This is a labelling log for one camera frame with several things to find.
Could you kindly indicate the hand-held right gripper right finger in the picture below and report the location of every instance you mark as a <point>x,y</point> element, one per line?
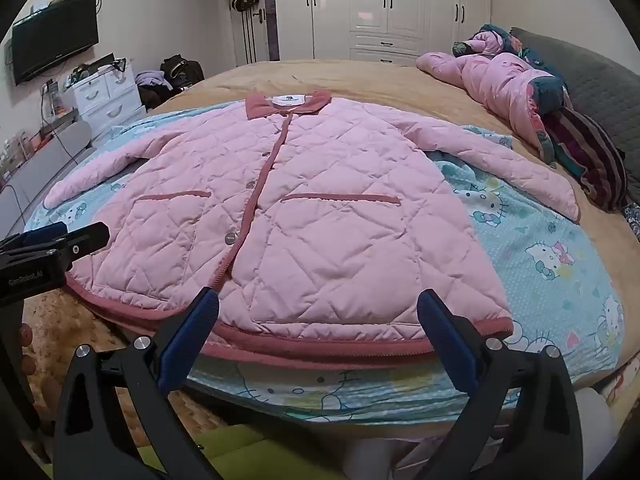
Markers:
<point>447,340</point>

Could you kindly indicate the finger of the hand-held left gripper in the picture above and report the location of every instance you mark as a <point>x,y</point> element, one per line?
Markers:
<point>87,240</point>
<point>45,235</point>

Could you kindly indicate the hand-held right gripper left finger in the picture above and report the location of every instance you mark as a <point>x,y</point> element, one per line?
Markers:
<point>187,330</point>

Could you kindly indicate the pink quilted jacket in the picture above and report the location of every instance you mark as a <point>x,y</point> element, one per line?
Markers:
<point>325,210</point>

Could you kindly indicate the dark clothes pile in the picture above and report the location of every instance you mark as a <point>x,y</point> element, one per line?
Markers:
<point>152,96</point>

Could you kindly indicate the black clothes hanger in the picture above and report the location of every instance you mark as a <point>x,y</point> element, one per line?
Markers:
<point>120,65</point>

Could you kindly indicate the person's left hand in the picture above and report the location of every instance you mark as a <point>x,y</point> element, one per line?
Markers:
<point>24,336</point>

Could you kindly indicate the grey low cabinet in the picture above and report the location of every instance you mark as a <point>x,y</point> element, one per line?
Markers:
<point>35,170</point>

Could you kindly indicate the blue cat print blanket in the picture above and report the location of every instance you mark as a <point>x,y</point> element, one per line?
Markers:
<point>540,270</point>

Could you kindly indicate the white drawer chest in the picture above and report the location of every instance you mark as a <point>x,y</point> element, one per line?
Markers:
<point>107,95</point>

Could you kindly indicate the purple cloth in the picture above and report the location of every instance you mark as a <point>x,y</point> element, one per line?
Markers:
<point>150,79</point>

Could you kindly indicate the dark flat box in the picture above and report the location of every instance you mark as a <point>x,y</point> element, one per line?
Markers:
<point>100,61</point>

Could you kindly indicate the black bag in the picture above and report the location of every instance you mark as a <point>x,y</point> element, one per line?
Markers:
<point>182,72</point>

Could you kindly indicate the dark floral cloth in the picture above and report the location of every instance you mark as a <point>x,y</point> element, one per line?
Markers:
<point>632,220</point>

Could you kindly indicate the dark striped pillow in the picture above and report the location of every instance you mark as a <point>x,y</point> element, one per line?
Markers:
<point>585,155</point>

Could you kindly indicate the room door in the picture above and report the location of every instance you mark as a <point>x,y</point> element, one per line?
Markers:
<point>250,35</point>

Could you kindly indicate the pink puffy coat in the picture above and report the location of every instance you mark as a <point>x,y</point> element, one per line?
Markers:
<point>490,80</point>

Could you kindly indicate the tan plush bed cover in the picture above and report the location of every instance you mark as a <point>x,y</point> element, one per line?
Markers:
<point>380,80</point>

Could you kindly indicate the grey quilted headboard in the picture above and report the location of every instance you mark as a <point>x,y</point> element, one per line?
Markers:
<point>600,75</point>

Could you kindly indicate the white wardrobe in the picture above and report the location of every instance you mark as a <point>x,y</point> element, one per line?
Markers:
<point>370,5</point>

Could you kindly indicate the black wall television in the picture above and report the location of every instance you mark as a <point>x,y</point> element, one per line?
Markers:
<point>52,40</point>

